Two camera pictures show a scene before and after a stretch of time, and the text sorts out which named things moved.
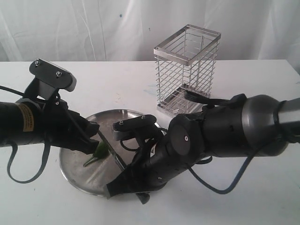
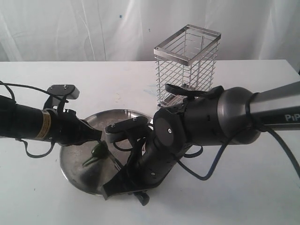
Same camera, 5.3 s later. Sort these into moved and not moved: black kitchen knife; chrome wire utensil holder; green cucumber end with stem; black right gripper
Moved: black kitchen knife
Not moved: green cucumber end with stem; black right gripper; chrome wire utensil holder
